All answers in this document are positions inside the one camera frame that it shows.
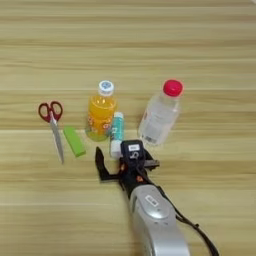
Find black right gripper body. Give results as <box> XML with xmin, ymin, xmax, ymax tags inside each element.
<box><xmin>117</xmin><ymin>159</ymin><xmax>157</xmax><ymax>200</ymax></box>

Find clear bottle with red cap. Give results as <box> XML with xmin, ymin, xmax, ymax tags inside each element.
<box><xmin>137</xmin><ymin>78</ymin><xmax>184</xmax><ymax>148</ymax></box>

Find green rectangular block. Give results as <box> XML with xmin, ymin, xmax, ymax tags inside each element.
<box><xmin>62</xmin><ymin>125</ymin><xmax>87</xmax><ymax>158</ymax></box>

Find black box with white label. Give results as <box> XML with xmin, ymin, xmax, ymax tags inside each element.
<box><xmin>119</xmin><ymin>139</ymin><xmax>147</xmax><ymax>163</ymax></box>

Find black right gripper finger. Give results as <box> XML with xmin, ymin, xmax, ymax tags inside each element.
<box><xmin>94</xmin><ymin>146</ymin><xmax>122</xmax><ymax>183</ymax></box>
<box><xmin>143</xmin><ymin>149</ymin><xmax>161</xmax><ymax>170</ymax></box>

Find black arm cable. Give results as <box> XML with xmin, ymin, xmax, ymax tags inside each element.
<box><xmin>155</xmin><ymin>185</ymin><xmax>221</xmax><ymax>256</ymax></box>

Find orange juice bottle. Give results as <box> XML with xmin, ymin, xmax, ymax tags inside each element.
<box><xmin>84</xmin><ymin>79</ymin><xmax>119</xmax><ymax>143</ymax></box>

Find teal and white glue stick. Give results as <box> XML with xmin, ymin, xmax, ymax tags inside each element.
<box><xmin>109</xmin><ymin>111</ymin><xmax>126</xmax><ymax>160</ymax></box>

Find red handled scissors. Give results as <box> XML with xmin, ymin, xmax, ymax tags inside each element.
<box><xmin>37</xmin><ymin>100</ymin><xmax>65</xmax><ymax>166</ymax></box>

